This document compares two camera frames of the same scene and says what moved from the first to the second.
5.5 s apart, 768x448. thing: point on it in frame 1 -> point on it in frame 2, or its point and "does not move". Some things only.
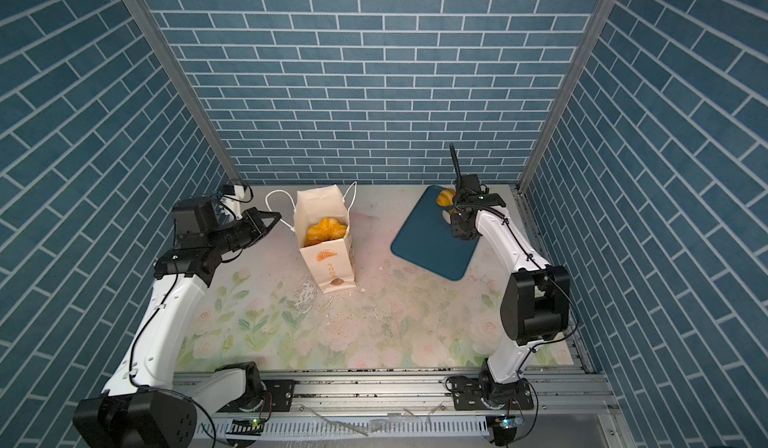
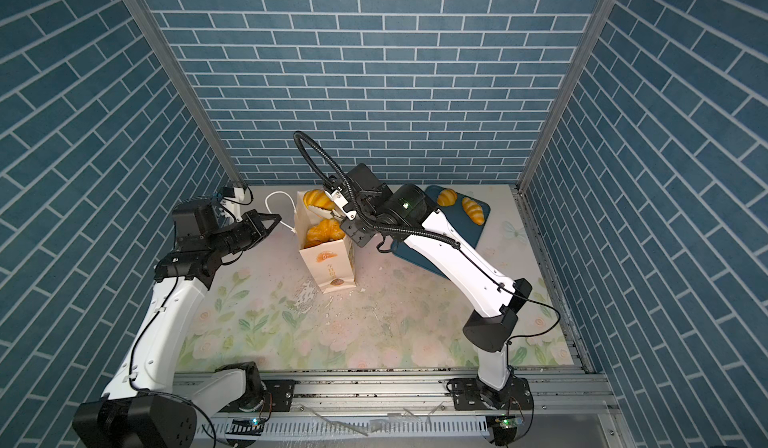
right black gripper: [456, 227] -> [354, 233]
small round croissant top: [445, 197] does not move
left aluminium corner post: [144, 15] does not move
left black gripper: [250, 218] does not move
